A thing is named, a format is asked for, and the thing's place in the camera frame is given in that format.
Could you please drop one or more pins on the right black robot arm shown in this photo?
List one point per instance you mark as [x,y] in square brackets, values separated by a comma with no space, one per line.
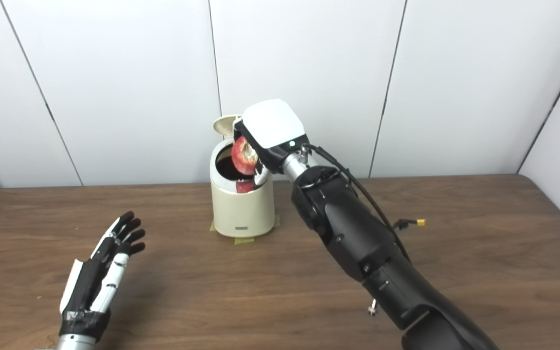
[358,233]

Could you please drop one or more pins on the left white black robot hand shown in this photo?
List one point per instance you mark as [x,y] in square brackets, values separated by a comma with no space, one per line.
[88,284]

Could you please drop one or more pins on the round cream bin lid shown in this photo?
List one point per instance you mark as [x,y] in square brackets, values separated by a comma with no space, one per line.
[225,125]

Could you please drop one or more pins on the cream-colored bin body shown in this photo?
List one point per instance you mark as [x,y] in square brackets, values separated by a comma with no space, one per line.
[243,211]

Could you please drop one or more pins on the red apple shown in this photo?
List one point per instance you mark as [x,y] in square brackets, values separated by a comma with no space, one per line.
[243,155]

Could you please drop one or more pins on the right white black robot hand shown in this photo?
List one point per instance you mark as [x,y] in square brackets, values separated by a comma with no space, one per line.
[272,124]

